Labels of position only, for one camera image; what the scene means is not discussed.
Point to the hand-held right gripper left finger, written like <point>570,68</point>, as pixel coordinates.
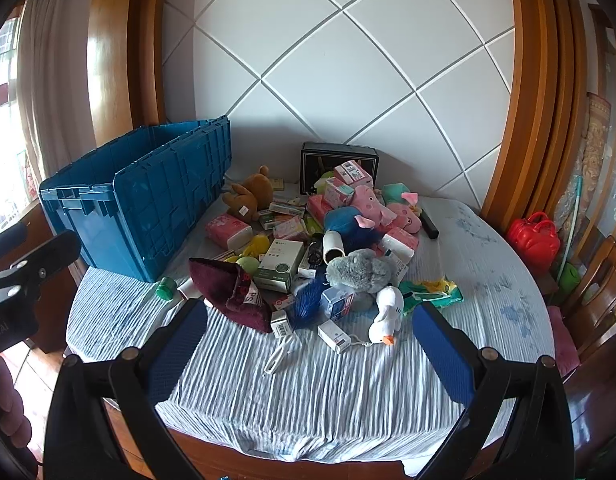
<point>177,345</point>

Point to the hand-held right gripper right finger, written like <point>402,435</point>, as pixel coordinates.
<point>443,355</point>

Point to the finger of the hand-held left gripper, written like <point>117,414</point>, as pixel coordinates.
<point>7,242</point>
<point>52,252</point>

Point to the blue plastic crate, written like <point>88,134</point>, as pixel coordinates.
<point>137,210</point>

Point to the person's left hand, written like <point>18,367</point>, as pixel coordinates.
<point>7,405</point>

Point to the small white bottle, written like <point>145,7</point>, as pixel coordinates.
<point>186,287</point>

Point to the green wet wipes pack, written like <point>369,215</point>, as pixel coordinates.
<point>430,294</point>

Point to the white duck plush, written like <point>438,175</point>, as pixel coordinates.
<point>385,315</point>

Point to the maroon plush cloth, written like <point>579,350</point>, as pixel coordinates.
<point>227,287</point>

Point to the large blue white medicine box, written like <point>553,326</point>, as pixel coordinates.
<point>400,267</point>

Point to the small white barcode box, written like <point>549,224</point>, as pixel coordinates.
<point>280,325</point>

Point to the green plush ball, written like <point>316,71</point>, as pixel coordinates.
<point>248,265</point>

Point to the window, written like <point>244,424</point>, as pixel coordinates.
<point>0,135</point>

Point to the small white box red mark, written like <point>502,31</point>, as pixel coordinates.
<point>334,335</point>

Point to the white red ointment box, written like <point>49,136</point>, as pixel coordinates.
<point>283,301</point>

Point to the small blue white box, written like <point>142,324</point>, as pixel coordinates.
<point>338,302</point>

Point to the grey plush toy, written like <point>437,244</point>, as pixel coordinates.
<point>358,270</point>

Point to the pink seat cushion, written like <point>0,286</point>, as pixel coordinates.
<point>563,345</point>

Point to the pink tissue pack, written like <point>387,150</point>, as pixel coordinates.
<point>227,230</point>
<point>400,241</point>
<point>319,206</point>

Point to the yellow plastic toy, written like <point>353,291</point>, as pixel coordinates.
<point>258,245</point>

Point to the black remote control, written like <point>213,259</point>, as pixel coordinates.
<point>430,225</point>

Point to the white green medicine box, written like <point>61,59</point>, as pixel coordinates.
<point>280,262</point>

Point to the pink pig plush green dress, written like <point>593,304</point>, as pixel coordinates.
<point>405,212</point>

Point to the green plastic toy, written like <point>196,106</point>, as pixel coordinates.
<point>570,278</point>

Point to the white lint roller roll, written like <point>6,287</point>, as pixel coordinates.
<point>333,249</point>

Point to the pink yellow green pack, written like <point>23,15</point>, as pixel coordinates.
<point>290,229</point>

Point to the wooden chair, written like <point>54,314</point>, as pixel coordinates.
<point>595,300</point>

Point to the black garbage bag roll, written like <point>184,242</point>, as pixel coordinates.
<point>314,255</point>

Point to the pink pig plush blue body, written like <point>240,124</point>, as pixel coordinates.
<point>345,222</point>

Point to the brown teddy bear plush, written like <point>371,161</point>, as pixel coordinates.
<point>248,195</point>

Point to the green white slim box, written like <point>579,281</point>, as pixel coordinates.
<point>288,208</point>

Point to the beige curtain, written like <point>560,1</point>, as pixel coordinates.
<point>52,60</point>

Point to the yellow notepad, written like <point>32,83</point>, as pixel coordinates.
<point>277,183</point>

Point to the pink green carton box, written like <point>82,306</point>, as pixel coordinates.
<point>338,193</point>

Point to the teal mop stick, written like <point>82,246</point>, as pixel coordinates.
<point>573,210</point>

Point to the pink white carton box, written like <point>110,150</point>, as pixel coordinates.
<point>353,172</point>

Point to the black cardboard box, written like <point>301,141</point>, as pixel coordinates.
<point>318,160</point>

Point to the patterned wall hanging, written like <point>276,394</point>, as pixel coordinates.
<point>595,135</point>

